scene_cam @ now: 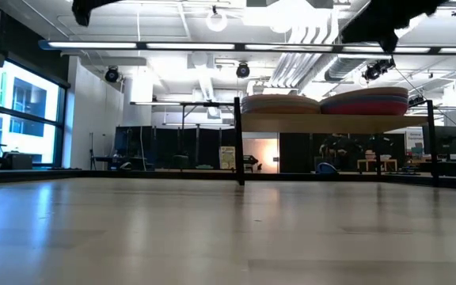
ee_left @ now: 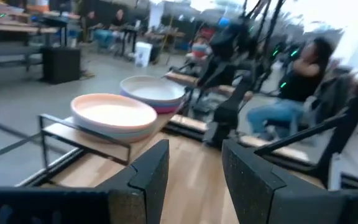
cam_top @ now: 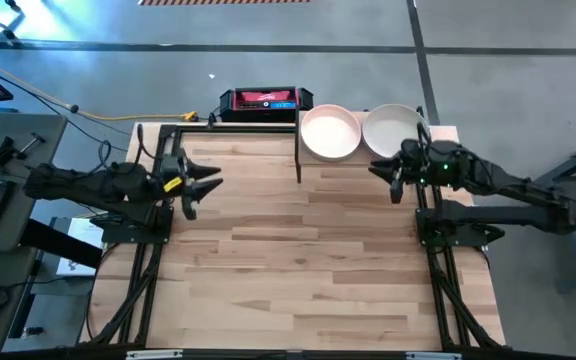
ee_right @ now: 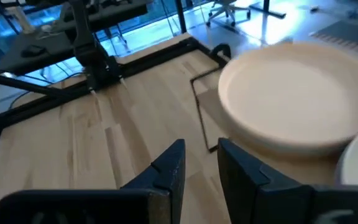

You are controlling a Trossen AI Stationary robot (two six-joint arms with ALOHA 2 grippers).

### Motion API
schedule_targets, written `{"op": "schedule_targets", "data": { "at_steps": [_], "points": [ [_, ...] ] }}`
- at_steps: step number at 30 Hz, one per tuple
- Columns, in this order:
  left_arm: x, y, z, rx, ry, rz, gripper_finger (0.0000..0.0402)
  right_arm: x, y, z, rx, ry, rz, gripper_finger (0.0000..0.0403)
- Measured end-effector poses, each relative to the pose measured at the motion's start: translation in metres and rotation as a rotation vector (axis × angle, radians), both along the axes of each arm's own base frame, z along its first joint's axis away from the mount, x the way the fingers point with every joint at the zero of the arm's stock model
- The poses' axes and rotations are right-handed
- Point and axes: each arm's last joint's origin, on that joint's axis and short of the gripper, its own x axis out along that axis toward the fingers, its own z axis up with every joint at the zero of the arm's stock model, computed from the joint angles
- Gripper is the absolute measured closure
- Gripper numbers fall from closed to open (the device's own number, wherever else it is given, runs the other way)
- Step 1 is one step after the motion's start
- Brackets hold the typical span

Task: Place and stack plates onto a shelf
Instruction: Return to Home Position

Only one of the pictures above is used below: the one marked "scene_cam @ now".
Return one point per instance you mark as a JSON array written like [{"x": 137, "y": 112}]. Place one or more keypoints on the black ceiling camera cluster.
[{"x": 372, "y": 72}]

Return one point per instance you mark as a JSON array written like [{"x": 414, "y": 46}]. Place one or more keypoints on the dark green chair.
[{"x": 180, "y": 162}]

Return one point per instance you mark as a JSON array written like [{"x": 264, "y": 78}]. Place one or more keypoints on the black metal rig frame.
[{"x": 93, "y": 174}]

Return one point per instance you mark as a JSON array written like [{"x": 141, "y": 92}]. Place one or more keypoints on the dark computer monitor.
[{"x": 445, "y": 140}]

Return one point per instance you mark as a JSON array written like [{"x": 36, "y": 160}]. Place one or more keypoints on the black case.
[{"x": 16, "y": 161}]

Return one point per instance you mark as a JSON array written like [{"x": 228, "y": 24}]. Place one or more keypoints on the round white ceiling lamp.
[{"x": 207, "y": 22}]

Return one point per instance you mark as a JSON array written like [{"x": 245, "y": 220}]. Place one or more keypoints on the large window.
[{"x": 26, "y": 99}]

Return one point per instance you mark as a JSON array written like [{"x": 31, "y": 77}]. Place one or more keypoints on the black partition wall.
[{"x": 164, "y": 142}]

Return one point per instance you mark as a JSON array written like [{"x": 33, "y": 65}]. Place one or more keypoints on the distant black metal frame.
[{"x": 212, "y": 104}]

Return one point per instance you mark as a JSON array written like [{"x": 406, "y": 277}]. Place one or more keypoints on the small black ceiling camera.
[{"x": 416, "y": 101}]

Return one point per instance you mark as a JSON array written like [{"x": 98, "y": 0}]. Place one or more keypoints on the black chair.
[{"x": 251, "y": 160}]

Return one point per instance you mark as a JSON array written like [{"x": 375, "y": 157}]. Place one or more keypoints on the long ceiling light strip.
[{"x": 190, "y": 46}]

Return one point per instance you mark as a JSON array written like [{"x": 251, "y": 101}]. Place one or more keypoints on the yellow poster sign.
[{"x": 227, "y": 157}]

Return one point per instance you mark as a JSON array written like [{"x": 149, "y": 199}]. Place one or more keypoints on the red plate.
[{"x": 364, "y": 109}]

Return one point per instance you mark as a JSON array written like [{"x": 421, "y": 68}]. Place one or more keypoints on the white printed sign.
[{"x": 415, "y": 138}]

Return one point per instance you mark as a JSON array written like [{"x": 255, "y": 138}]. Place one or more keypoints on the dark side table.
[{"x": 109, "y": 159}]

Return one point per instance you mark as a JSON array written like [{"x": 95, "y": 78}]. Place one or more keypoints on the teal plate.
[{"x": 279, "y": 111}]

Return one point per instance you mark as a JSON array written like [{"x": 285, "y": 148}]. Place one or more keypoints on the person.
[{"x": 340, "y": 152}]

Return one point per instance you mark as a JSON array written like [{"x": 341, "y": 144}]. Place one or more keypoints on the wooden shelf with black legs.
[{"x": 331, "y": 123}]

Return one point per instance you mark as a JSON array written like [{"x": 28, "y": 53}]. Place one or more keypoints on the blue round object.
[{"x": 326, "y": 169}]

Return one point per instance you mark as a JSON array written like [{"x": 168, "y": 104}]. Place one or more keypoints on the low wooden bench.
[{"x": 376, "y": 161}]

